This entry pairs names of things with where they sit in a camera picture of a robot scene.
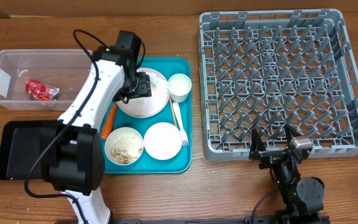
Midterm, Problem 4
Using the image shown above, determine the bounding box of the pink small bowl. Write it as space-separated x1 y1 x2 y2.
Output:
144 122 182 161

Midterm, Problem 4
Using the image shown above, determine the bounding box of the red snack wrapper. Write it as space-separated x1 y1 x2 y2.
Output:
25 79 60 101

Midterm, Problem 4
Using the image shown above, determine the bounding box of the white bowl with food scraps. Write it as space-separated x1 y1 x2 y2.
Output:
104 127 144 166

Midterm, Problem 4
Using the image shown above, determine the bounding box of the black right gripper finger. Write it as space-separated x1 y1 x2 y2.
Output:
284 123 301 143
249 128 266 161

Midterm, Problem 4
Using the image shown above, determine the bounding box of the white plastic fork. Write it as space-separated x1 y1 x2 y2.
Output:
173 102 189 146

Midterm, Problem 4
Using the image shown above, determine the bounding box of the large white plate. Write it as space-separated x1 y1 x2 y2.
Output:
117 68 169 118

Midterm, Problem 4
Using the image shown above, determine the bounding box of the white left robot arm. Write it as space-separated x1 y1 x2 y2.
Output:
34 30 152 223

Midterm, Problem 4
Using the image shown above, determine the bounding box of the orange carrot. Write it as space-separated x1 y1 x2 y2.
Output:
101 103 117 140

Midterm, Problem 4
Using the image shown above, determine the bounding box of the wooden chopstick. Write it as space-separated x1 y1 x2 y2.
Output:
169 96 178 128

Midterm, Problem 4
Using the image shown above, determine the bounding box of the black food waste tray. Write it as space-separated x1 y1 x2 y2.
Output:
0 120 61 180

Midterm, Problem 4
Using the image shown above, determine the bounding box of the clear plastic bin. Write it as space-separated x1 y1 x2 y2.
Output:
0 49 91 111

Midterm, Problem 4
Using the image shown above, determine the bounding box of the grey dishwasher rack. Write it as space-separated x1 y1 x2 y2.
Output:
198 9 358 161

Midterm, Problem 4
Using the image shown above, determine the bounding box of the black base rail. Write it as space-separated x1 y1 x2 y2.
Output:
54 215 332 224

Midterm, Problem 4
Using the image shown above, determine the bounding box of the teal plastic tray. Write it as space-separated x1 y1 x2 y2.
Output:
104 57 192 174

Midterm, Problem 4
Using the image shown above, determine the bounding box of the white plastic cup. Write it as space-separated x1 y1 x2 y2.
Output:
168 73 192 103

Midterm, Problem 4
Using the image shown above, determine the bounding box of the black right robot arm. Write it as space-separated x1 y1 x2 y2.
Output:
249 124 330 224

